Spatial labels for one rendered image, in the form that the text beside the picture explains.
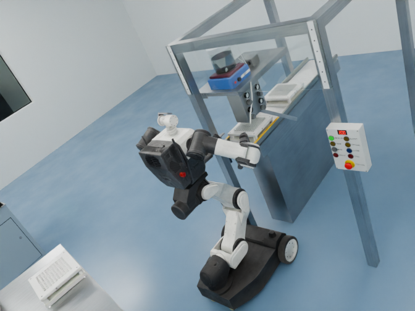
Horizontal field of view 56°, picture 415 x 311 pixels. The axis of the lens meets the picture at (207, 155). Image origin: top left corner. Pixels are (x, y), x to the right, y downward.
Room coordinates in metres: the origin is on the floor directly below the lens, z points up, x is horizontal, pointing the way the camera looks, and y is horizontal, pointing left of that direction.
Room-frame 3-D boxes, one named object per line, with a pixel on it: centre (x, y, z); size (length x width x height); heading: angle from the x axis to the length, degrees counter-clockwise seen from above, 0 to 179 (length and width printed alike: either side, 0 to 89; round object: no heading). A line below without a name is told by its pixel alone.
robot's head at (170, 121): (2.07, 0.12, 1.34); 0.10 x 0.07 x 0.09; 38
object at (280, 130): (2.78, -0.76, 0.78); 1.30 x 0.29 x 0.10; 128
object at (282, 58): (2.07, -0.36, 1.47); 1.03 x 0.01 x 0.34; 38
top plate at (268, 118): (2.47, -0.36, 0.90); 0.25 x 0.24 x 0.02; 38
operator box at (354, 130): (1.63, -0.68, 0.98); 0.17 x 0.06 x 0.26; 38
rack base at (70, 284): (1.75, 1.03, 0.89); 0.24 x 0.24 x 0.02; 29
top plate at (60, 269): (1.75, 1.03, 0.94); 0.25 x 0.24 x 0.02; 29
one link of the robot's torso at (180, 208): (2.02, 0.20, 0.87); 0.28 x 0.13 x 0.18; 128
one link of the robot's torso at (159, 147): (2.04, 0.17, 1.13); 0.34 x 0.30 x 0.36; 38
